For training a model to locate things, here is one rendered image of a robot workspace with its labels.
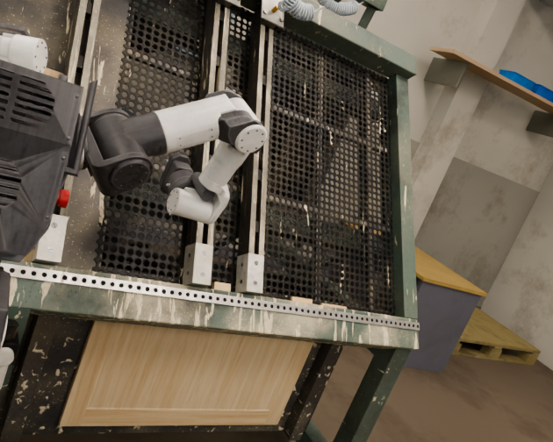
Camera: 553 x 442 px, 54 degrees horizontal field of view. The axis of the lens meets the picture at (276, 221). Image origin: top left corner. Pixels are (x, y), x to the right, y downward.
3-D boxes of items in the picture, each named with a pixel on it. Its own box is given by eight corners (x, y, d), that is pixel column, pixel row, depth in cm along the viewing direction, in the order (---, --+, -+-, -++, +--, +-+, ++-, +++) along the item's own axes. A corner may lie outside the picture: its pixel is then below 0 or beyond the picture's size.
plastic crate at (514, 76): (514, 89, 516) (520, 80, 514) (531, 92, 499) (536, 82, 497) (494, 78, 502) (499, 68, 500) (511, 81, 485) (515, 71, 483)
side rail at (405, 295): (384, 319, 223) (404, 317, 214) (378, 83, 255) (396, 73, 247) (397, 321, 227) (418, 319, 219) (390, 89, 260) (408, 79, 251)
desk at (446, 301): (362, 296, 541) (392, 231, 526) (446, 374, 430) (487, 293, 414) (307, 285, 510) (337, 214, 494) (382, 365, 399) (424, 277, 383)
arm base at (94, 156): (147, 196, 113) (159, 157, 105) (85, 203, 106) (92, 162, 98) (124, 146, 120) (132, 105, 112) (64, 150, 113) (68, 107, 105)
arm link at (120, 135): (171, 141, 106) (102, 160, 102) (172, 171, 114) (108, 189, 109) (150, 103, 112) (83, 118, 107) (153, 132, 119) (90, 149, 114)
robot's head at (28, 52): (27, 78, 98) (38, 32, 99) (-30, 67, 97) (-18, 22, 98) (40, 91, 104) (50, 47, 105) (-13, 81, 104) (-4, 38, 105)
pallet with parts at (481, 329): (473, 321, 617) (489, 290, 608) (538, 369, 536) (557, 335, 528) (383, 301, 553) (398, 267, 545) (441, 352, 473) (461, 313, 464)
